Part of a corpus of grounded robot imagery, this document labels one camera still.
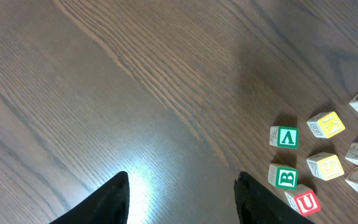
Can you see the green V letter block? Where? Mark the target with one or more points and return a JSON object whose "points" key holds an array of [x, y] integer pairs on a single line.
{"points": [[282, 136]]}

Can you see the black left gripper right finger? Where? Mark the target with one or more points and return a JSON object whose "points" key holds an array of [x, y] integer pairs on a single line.
{"points": [[257, 205]]}

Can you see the green B letter block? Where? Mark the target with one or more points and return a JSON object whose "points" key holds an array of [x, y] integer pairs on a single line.
{"points": [[282, 177]]}

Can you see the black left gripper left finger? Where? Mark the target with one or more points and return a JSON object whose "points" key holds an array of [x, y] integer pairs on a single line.
{"points": [[109, 204]]}

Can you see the yellow K letter block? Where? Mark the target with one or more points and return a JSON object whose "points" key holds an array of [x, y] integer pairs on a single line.
{"points": [[325, 125]]}

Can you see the red U block lower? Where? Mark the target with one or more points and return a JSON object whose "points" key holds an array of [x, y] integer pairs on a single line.
{"points": [[303, 200]]}

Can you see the yellow S block lower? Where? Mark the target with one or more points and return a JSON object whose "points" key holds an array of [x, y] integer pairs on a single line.
{"points": [[325, 166]]}

